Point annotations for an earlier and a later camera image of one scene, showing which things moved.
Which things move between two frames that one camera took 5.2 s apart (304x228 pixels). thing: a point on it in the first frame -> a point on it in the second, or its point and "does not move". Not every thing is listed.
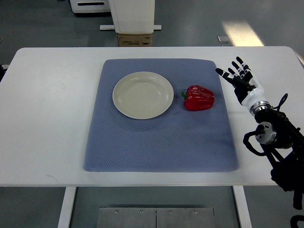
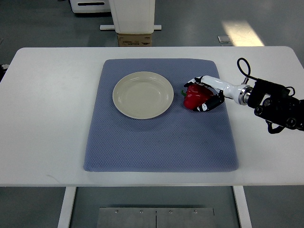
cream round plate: (142, 95) does not move
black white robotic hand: (247, 89) -> (221, 90)
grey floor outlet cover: (223, 39) does not move
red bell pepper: (198, 98) does not move
